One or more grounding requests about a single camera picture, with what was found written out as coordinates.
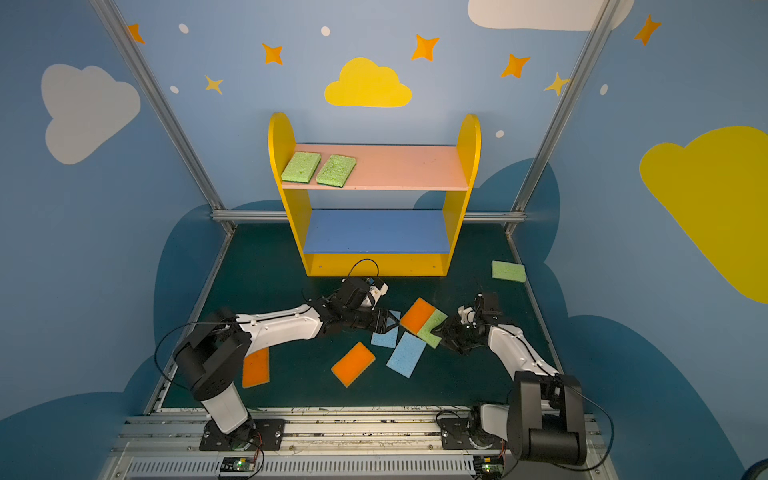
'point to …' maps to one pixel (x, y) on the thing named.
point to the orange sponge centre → (353, 364)
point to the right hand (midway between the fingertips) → (439, 332)
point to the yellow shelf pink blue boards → (381, 243)
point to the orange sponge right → (416, 317)
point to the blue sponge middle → (389, 338)
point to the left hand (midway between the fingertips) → (393, 318)
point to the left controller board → (237, 466)
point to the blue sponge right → (406, 354)
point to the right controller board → (489, 467)
